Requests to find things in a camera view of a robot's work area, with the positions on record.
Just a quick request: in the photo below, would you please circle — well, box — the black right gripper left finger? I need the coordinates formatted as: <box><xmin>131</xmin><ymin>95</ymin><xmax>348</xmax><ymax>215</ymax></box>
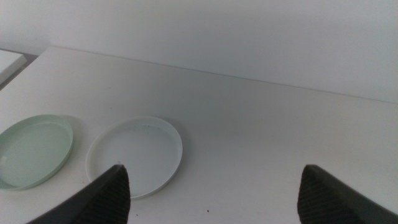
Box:
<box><xmin>26</xmin><ymin>164</ymin><xmax>131</xmax><ymax>224</ymax></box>

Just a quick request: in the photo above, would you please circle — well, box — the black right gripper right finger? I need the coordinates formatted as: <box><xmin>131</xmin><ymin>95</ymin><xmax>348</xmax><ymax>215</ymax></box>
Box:
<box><xmin>297</xmin><ymin>164</ymin><xmax>398</xmax><ymax>224</ymax></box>

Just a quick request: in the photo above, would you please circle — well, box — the white shallow bowl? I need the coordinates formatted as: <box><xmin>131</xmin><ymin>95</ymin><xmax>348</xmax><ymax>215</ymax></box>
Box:
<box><xmin>85</xmin><ymin>116</ymin><xmax>183</xmax><ymax>200</ymax></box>

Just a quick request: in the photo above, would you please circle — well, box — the pale green shallow bowl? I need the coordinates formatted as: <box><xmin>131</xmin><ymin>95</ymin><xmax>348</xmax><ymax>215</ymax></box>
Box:
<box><xmin>0</xmin><ymin>114</ymin><xmax>75</xmax><ymax>191</ymax></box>

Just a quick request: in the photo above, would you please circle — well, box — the white side table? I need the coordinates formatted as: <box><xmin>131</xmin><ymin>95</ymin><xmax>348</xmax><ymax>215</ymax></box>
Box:
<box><xmin>0</xmin><ymin>49</ymin><xmax>28</xmax><ymax>85</ymax></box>

